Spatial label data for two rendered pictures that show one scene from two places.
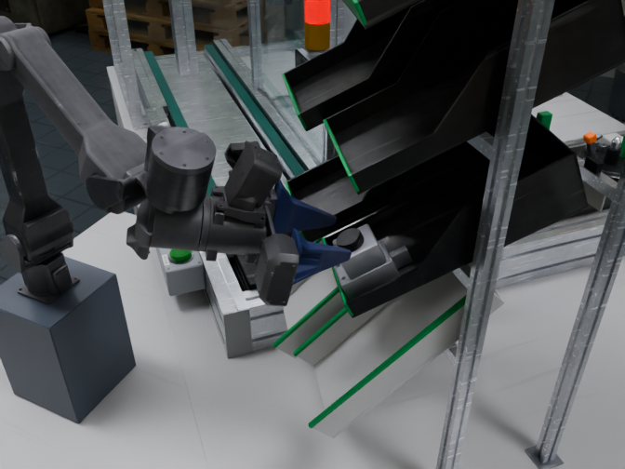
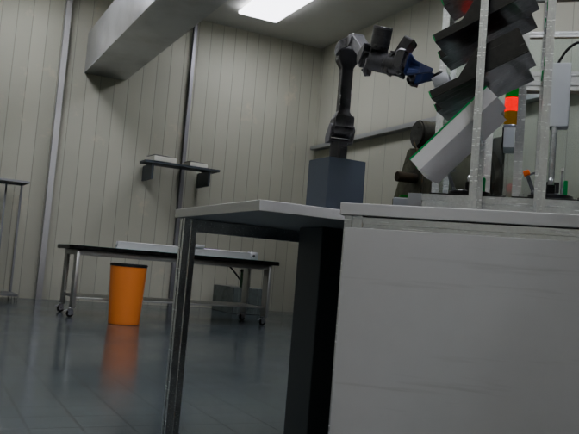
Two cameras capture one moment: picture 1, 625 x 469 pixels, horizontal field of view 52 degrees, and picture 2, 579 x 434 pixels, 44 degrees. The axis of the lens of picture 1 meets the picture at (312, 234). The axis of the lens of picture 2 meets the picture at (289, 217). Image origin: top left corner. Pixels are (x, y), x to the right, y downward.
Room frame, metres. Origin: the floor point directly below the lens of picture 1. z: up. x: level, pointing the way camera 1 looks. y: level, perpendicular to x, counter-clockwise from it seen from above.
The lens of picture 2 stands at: (-1.25, -0.95, 0.69)
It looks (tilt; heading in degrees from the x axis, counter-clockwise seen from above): 4 degrees up; 37
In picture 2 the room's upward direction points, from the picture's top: 5 degrees clockwise
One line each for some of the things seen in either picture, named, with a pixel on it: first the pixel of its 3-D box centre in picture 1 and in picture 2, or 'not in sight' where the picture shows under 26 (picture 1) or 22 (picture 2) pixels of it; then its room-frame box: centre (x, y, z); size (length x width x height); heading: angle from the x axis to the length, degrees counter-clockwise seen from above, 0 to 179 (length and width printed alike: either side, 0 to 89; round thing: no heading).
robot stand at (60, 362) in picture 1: (63, 335); (334, 190); (0.75, 0.39, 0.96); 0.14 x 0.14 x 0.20; 64
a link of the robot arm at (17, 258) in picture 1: (38, 237); (340, 134); (0.75, 0.39, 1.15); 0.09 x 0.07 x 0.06; 140
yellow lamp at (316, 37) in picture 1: (317, 33); (511, 118); (1.24, -0.01, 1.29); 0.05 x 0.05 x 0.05
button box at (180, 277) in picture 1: (176, 248); (407, 209); (1.02, 0.27, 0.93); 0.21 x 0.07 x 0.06; 20
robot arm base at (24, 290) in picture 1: (45, 271); (338, 151); (0.75, 0.39, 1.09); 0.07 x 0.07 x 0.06; 64
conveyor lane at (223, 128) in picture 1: (262, 184); not in sight; (1.31, 0.12, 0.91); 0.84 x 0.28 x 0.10; 20
